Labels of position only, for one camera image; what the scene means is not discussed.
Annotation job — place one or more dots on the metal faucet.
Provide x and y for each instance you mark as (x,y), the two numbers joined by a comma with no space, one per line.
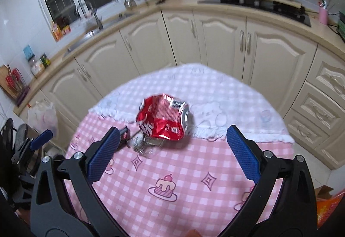
(97,18)

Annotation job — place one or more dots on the black glass gas stove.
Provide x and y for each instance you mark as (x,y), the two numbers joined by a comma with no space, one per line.
(256,3)

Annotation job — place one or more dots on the orange dish soap bottle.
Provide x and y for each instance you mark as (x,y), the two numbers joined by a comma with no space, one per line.
(56,32)

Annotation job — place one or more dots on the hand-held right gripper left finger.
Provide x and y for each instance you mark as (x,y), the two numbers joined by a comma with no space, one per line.
(103,156)

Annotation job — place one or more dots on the dark snack wrapper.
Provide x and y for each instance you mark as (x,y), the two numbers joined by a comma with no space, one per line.
(124,133)

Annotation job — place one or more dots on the brown cardboard box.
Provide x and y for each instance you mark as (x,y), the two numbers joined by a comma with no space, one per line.
(323,191)

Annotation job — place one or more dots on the pink utensil holder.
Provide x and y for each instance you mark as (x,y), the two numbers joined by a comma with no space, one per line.
(323,16)

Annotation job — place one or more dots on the blue card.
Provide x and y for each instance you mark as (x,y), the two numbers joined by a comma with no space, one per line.
(28,52)

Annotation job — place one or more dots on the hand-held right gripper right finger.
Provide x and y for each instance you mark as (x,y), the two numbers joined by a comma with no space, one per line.
(242,156)

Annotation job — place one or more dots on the steel sink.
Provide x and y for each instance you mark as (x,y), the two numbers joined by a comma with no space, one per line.
(94,30)

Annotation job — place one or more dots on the red knife holder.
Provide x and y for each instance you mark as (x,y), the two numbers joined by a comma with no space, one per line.
(16,86)

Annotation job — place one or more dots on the green electric cooker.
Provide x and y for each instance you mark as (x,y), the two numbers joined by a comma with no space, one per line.
(341,28)

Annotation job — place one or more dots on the pink checkered tablecloth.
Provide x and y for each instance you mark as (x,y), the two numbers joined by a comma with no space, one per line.
(175,172)

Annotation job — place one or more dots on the pink checked tablecloth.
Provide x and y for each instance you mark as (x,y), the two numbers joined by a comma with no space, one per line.
(215,91)

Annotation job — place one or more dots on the clear wrapper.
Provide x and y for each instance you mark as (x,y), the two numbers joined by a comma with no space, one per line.
(142,145)

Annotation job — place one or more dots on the orange bag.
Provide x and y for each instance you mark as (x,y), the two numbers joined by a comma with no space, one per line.
(331,210)

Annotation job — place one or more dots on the hanging plastic bag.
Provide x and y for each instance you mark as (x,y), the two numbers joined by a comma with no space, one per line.
(43,118)

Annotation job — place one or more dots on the jar with white lid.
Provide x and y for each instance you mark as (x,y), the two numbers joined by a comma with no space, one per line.
(37,67)

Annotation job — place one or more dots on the wooden cutting board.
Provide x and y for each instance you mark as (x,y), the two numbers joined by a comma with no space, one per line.
(5,78)

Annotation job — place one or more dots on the crushed red can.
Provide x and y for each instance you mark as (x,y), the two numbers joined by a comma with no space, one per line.
(161,118)

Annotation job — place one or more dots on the person's right hand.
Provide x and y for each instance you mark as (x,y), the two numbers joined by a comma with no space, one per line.
(193,233)

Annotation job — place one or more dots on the small orange box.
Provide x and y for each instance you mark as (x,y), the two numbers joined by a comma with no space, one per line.
(66,29)

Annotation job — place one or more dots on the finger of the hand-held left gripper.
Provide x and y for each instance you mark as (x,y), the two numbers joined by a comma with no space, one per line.
(41,137)

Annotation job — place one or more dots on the small green jar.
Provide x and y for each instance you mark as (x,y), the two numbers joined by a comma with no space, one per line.
(45,61)

